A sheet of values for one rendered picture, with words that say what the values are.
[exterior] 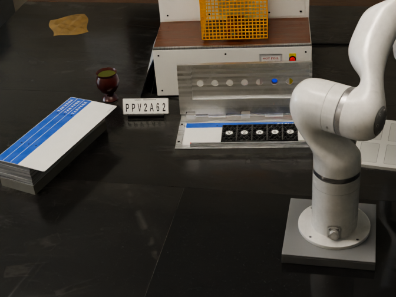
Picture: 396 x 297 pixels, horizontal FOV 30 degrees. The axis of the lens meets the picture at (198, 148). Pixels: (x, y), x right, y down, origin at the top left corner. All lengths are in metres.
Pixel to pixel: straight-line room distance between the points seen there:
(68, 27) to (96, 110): 0.93
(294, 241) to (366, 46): 0.54
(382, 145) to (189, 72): 0.66
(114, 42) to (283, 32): 0.82
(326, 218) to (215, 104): 0.71
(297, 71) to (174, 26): 0.55
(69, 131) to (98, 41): 0.88
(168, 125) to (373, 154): 0.69
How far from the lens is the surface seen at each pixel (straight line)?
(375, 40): 1.83
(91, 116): 2.43
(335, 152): 1.83
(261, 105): 2.46
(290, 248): 1.94
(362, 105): 1.73
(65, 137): 2.35
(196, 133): 2.42
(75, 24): 3.36
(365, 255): 1.94
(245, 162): 2.31
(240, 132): 2.39
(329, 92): 1.76
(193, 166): 2.30
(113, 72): 2.68
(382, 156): 2.33
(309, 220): 2.02
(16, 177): 2.31
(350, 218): 1.94
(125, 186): 2.26
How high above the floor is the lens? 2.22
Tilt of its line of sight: 34 degrees down
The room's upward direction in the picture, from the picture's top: 5 degrees counter-clockwise
